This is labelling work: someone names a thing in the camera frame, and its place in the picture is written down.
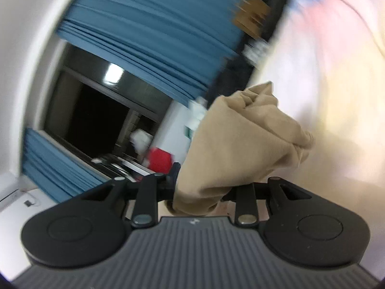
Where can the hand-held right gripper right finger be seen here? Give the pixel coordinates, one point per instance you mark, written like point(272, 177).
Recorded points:
point(245, 198)

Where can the brown cardboard box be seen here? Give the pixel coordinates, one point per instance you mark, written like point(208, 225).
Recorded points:
point(251, 16)

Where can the blue curtain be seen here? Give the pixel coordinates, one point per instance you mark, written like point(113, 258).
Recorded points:
point(54, 168)
point(156, 36)

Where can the tan printed t-shirt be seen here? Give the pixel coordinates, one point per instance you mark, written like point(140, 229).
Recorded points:
point(240, 144)

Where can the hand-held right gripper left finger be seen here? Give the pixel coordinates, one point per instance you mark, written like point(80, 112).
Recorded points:
point(175, 176)

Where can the black furniture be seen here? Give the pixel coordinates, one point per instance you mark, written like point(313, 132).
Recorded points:
point(237, 66)

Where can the red cloth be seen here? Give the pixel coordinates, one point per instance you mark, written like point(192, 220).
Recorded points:
point(159, 161)

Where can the dark window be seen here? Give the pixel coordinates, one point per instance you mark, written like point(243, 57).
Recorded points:
point(99, 117)

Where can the pastel bed duvet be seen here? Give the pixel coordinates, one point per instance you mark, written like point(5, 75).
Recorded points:
point(337, 81)

